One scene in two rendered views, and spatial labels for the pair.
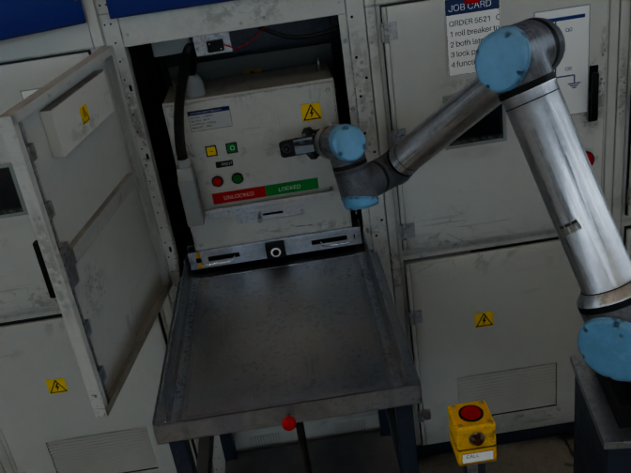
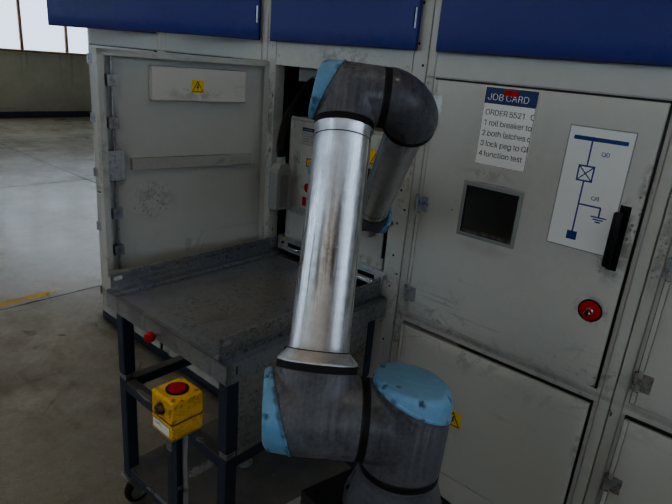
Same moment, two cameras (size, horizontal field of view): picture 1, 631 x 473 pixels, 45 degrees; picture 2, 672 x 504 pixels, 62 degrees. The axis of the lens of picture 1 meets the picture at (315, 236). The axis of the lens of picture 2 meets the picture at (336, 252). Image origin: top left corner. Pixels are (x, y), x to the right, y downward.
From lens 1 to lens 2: 1.37 m
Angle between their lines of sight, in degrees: 38
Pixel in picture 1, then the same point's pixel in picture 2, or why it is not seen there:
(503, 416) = not seen: outside the picture
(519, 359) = (475, 482)
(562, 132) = (326, 171)
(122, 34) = (276, 54)
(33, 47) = (235, 50)
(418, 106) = (443, 181)
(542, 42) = (358, 82)
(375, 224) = (390, 275)
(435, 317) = not seen: hidden behind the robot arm
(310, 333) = (250, 307)
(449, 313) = not seen: hidden behind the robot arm
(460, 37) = (492, 127)
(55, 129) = (151, 79)
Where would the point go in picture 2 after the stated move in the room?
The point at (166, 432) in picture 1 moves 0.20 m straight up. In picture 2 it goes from (110, 300) to (107, 240)
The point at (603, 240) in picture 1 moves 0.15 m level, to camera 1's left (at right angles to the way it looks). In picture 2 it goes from (307, 294) to (253, 269)
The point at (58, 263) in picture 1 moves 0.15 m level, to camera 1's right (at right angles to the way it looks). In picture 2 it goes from (102, 156) to (126, 164)
